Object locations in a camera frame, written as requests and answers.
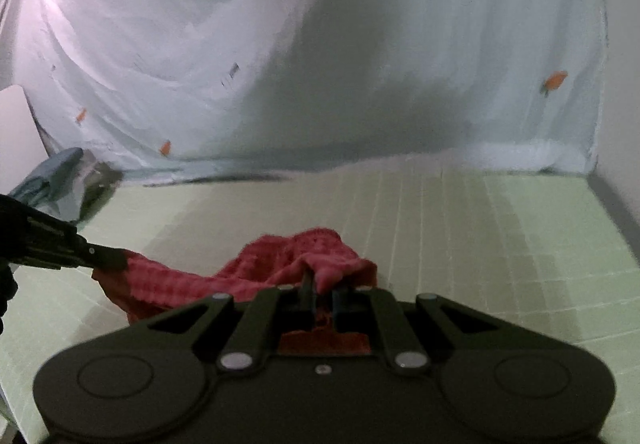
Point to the red checked cloth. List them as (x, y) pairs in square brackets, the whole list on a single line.
[(210, 269)]

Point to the blue grey cloth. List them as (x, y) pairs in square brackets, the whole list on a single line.
[(55, 184)]

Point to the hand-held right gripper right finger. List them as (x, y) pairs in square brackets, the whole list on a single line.
[(342, 306)]

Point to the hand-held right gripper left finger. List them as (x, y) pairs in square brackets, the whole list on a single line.
[(306, 299)]

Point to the green checked mat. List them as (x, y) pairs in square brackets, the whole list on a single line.
[(475, 234)]

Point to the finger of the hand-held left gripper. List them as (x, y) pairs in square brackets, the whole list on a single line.
[(107, 259)]

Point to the carrot printed pale sheet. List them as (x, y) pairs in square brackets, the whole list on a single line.
[(300, 48)]

